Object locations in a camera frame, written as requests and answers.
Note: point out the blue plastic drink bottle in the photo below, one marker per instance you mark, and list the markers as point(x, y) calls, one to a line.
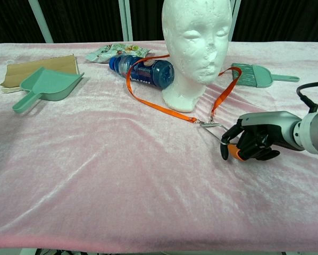
point(151, 74)

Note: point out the mint green dustpan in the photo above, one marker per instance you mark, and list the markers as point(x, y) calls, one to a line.
point(52, 85)

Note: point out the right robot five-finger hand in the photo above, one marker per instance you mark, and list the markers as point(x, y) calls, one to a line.
point(265, 120)

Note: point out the white green snack bag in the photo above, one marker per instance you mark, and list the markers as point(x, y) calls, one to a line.
point(108, 53)

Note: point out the black pleated curtain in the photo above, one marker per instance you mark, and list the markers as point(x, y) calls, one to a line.
point(294, 21)

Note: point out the pink velvet table cloth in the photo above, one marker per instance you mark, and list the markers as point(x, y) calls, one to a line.
point(121, 172)

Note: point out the brown paper notebook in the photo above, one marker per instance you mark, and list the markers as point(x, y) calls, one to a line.
point(42, 66)

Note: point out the white metal frame post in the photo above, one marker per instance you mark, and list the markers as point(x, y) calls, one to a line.
point(127, 24)
point(39, 18)
point(235, 21)

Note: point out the white foam mannequin head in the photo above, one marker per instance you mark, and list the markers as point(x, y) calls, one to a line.
point(196, 40)

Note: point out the mint green hand brush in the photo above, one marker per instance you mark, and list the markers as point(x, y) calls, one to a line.
point(260, 77)

